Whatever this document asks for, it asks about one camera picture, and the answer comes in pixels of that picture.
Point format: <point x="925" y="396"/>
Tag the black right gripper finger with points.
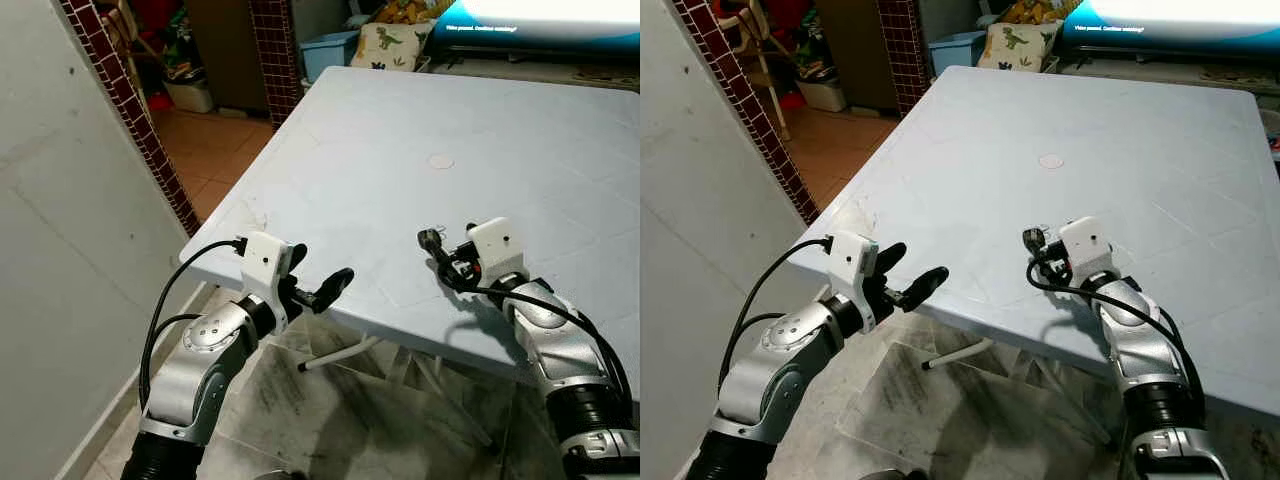
<point x="433" y="246"/>
<point x="1037" y="245"/>

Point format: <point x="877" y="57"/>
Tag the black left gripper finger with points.
<point x="890" y="257"/>
<point x="296" y="256"/>
<point x="928" y="284"/>
<point x="335" y="285"/>

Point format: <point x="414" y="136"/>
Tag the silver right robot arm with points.
<point x="555" y="340"/>
<point x="1135" y="340"/>

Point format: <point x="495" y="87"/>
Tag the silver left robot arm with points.
<point x="195" y="380"/>
<point x="770" y="375"/>

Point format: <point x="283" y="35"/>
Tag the white plastic table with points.
<point x="1040" y="200"/>
<point x="420" y="200"/>

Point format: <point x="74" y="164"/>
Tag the round white table cap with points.
<point x="440" y="161"/>
<point x="1051" y="160"/>

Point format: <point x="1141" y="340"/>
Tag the white plastic bin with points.
<point x="822" y="95"/>
<point x="190" y="95"/>

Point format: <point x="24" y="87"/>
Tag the cream dinosaur print pillow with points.
<point x="390" y="45"/>
<point x="1018" y="45"/>

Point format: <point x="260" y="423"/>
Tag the light blue plastic bin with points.
<point x="325" y="55"/>
<point x="952" y="52"/>

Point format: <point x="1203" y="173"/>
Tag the grey television bench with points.
<point x="1160" y="68"/>
<point x="540" y="68"/>

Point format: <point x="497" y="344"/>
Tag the brown wooden cabinet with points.
<point x="860" y="50"/>
<point x="230" y="50"/>

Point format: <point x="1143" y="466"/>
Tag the colourful hanging clothes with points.
<point x="180" y="45"/>
<point x="810" y="45"/>

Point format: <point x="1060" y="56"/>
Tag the yellow patterned cushion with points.
<point x="1040" y="10"/>
<point x="415" y="10"/>

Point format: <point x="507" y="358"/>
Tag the bright television screen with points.
<point x="540" y="15"/>
<point x="1170" y="15"/>

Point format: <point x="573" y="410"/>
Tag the light wooden stand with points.
<point x="745" y="25"/>
<point x="118" y="20"/>

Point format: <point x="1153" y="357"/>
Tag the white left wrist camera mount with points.
<point x="265" y="258"/>
<point x="852" y="258"/>

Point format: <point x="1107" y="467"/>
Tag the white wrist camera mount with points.
<point x="1085" y="242"/>
<point x="495" y="245"/>
<point x="265" y="258"/>
<point x="852" y="258"/>

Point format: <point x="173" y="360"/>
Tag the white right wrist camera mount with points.
<point x="1085" y="242"/>
<point x="495" y="245"/>

